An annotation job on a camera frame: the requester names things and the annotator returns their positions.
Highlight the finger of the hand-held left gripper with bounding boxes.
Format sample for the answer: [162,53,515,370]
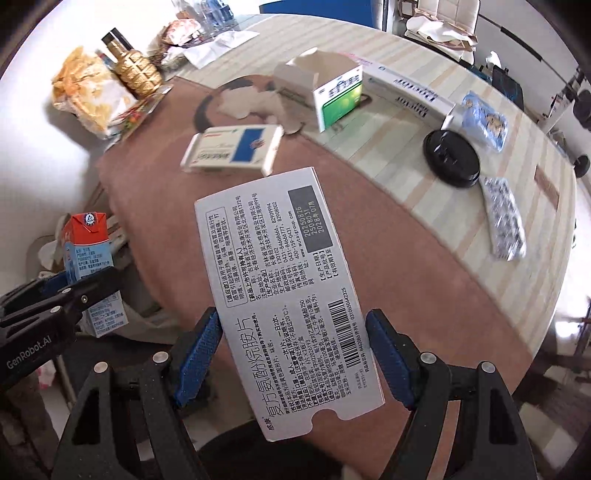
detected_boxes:
[0,267,123,319]
[0,295,92,344]

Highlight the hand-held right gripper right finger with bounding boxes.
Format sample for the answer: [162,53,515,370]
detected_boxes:
[365,308,542,480]

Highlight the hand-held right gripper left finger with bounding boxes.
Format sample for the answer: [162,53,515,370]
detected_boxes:
[51,307,223,480]

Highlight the orange and blue milk carton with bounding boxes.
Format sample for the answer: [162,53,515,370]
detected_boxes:
[62,211,129,340]

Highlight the white printed medicine box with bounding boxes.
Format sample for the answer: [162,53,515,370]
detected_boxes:
[194,167,387,437]

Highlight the brown table mat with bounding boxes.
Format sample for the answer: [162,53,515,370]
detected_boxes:
[96,76,546,444]

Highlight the clear candy packet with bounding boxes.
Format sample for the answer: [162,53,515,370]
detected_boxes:
[110,85,172,139]

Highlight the silver blister pack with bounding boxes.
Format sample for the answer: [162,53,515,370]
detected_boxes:
[479,176,527,262]

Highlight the yellow snack bag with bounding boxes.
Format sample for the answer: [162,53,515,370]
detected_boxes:
[51,46,139,140]

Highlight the white and blue medicine box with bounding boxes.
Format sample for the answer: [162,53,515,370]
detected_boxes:
[180,124,283,177]

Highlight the black round lid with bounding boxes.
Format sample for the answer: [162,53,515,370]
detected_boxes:
[423,129,481,188]

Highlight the gold grenade-shaped bottle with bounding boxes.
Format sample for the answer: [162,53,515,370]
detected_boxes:
[101,28,165,99]

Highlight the blue printed sachet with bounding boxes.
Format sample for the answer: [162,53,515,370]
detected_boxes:
[461,90,509,153]

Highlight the white crumpled paper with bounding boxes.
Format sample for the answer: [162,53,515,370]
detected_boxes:
[184,30,260,70]

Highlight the crumpled snack wrapper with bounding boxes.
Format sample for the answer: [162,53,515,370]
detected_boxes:
[158,19,205,48]

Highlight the long white medicine box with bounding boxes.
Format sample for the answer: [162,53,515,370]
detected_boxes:
[361,64,457,131]

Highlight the open green and white box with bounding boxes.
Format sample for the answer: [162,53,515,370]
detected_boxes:
[273,51,363,133]

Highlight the clear plastic bottles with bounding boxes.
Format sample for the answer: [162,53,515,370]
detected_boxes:
[171,0,223,38]

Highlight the black bag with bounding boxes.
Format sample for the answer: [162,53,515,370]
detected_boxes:
[491,65,526,110]

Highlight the brown paper bags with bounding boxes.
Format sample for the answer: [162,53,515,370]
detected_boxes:
[405,17,481,62]

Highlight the white chair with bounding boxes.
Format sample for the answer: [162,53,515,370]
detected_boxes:
[416,0,481,29]

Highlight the blue board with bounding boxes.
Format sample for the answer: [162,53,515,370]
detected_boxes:
[259,0,387,16]

